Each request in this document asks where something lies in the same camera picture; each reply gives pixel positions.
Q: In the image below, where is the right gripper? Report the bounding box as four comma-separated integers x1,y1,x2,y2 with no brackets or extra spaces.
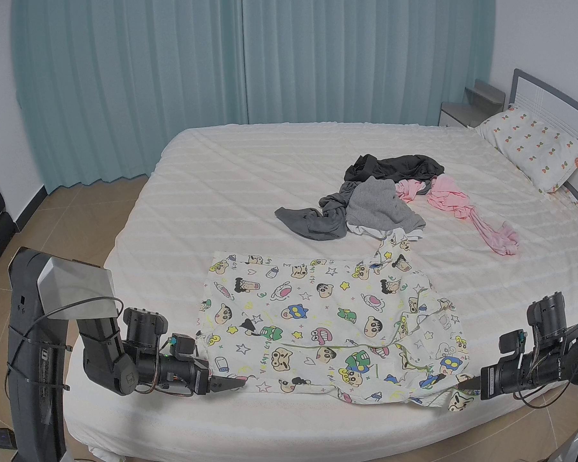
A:
480,356,526,401

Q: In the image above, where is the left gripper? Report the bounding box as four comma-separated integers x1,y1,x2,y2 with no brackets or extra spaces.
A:
156,354,212,397

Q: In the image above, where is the white printed pyjama top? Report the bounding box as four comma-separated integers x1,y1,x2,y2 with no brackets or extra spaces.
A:
195,231,470,413

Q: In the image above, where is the bed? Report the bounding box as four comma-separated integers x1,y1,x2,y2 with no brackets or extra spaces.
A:
60,68,578,462

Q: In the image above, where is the white garment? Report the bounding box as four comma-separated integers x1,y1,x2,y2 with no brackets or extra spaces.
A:
348,223,424,243

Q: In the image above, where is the pink garment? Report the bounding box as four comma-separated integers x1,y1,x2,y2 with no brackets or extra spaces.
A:
394,175,520,258

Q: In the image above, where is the dark grey garment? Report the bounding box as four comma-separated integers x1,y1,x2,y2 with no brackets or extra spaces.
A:
275,180,362,242

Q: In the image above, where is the light grey garment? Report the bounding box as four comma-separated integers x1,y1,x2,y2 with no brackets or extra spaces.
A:
347,177,427,234

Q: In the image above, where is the black garment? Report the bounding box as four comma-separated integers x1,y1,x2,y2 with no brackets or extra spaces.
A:
344,153,446,184

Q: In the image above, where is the white printed pillow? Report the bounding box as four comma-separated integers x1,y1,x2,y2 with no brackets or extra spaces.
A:
476,106,578,194

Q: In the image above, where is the grey bedside table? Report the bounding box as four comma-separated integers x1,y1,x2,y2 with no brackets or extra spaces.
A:
439,79,506,129

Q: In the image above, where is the blue-green curtain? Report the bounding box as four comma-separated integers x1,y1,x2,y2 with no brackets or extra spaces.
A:
12,0,246,195
241,0,496,127

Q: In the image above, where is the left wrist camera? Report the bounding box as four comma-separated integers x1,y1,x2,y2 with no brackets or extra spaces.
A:
168,333,196,359

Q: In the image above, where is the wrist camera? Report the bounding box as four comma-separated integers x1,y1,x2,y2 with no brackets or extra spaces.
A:
168,333,196,359
498,331,529,361

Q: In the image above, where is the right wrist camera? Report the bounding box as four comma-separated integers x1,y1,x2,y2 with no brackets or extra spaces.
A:
498,331,529,361

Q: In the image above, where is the black cable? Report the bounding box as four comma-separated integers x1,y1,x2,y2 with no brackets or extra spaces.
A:
513,378,568,409
26,296,125,336

